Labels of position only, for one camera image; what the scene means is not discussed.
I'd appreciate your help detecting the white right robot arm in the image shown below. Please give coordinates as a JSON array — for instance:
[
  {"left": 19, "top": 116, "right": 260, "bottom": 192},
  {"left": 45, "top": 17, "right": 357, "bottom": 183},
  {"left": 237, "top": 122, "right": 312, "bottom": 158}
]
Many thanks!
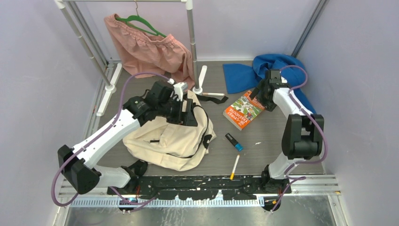
[{"left": 250, "top": 69, "right": 324, "bottom": 194}]

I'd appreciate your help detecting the blue cloth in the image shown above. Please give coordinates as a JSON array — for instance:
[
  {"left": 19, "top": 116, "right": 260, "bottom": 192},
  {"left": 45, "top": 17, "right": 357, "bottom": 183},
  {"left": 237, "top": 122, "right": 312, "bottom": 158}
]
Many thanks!
[{"left": 222, "top": 53, "right": 316, "bottom": 114}]

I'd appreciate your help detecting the orange paperback book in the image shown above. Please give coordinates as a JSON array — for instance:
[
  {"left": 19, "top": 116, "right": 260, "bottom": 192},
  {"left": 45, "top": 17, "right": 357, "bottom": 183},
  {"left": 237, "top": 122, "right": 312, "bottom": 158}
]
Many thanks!
[{"left": 223, "top": 90, "right": 265, "bottom": 130}]

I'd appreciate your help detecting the metal corner pole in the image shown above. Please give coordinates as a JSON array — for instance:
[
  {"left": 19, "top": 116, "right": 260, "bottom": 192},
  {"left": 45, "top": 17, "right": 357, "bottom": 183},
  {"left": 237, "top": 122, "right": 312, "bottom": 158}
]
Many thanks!
[{"left": 291, "top": 0, "right": 329, "bottom": 57}]

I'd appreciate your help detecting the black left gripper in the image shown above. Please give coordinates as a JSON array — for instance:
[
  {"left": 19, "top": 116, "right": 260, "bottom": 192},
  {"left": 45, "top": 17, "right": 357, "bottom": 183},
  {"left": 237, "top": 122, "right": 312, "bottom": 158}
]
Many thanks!
[{"left": 157, "top": 97, "right": 197, "bottom": 126}]

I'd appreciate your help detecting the green clothes hanger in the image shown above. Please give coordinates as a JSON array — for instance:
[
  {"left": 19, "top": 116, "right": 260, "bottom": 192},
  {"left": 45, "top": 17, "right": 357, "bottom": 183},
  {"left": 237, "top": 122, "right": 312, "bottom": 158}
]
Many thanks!
[{"left": 115, "top": 0, "right": 167, "bottom": 38}]

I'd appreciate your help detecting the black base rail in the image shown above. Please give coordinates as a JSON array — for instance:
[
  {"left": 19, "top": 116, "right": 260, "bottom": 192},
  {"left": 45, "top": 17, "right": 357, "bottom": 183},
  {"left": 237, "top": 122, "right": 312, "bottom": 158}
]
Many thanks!
[{"left": 107, "top": 175, "right": 291, "bottom": 201}]

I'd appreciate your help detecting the cream canvas backpack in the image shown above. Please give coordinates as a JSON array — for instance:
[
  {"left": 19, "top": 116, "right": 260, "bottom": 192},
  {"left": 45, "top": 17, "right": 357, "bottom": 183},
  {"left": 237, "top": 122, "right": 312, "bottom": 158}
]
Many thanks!
[{"left": 122, "top": 91, "right": 216, "bottom": 171}]

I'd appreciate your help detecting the pink garment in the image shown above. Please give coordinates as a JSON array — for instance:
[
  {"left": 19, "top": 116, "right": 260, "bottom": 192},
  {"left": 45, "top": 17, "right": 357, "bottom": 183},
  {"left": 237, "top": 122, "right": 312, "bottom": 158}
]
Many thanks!
[{"left": 104, "top": 14, "right": 195, "bottom": 88}]

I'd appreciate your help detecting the white yellow pen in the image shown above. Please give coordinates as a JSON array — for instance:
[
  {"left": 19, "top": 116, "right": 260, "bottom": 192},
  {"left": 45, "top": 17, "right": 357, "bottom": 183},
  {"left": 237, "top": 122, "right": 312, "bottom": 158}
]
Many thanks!
[{"left": 230, "top": 154, "right": 240, "bottom": 180}]

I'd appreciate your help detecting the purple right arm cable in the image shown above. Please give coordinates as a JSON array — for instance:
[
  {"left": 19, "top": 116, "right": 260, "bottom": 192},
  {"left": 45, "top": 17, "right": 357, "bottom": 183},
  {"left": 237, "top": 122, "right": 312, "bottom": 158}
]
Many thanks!
[{"left": 269, "top": 65, "right": 329, "bottom": 214}]

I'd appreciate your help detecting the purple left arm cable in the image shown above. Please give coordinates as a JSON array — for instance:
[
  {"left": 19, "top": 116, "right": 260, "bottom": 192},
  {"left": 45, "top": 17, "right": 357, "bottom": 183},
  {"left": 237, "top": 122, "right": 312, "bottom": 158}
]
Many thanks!
[{"left": 50, "top": 72, "right": 170, "bottom": 214}]

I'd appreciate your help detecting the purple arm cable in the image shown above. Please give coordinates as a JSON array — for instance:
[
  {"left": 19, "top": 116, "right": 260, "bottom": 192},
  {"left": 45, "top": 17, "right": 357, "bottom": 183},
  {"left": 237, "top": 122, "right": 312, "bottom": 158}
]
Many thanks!
[
  {"left": 269, "top": 65, "right": 329, "bottom": 214},
  {"left": 50, "top": 72, "right": 170, "bottom": 214}
]

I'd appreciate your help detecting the black blue highlighter marker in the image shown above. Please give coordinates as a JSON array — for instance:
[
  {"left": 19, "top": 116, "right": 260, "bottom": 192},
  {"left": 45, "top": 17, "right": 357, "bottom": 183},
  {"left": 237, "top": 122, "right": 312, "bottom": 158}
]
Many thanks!
[{"left": 225, "top": 133, "right": 243, "bottom": 152}]

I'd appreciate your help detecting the white pink pen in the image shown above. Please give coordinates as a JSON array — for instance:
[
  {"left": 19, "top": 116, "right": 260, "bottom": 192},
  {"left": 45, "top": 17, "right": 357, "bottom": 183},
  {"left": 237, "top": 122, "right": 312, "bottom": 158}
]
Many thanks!
[{"left": 202, "top": 92, "right": 225, "bottom": 97}]

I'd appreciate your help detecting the metal clothes rack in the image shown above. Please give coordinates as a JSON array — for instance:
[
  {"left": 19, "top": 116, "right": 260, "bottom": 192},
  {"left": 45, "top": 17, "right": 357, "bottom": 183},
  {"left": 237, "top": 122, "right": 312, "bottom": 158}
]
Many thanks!
[{"left": 53, "top": 0, "right": 208, "bottom": 117}]

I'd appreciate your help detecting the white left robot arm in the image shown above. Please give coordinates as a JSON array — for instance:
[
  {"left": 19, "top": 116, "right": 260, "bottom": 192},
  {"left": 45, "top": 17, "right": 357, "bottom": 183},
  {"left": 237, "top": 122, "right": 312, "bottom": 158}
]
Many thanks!
[{"left": 58, "top": 80, "right": 198, "bottom": 194}]

